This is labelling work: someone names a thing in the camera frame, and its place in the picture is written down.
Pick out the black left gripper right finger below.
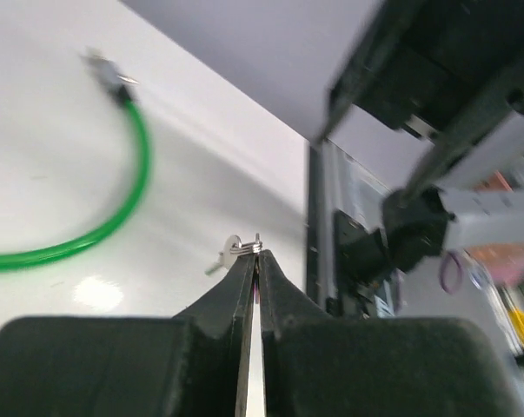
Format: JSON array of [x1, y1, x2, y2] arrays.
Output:
[[257, 250, 524, 416]]

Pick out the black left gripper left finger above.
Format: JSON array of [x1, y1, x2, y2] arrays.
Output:
[[0, 255, 255, 416]]

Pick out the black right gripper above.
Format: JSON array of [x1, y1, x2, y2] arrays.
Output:
[[313, 1, 524, 195]]

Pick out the keys of red lock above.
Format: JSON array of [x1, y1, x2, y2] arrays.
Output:
[[205, 233, 262, 276]]

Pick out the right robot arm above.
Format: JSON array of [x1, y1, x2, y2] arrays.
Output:
[[315, 1, 524, 281]]

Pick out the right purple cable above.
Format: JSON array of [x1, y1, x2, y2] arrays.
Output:
[[437, 249, 465, 295]]

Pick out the green cable lock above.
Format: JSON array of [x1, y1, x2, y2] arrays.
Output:
[[0, 48, 153, 274]]

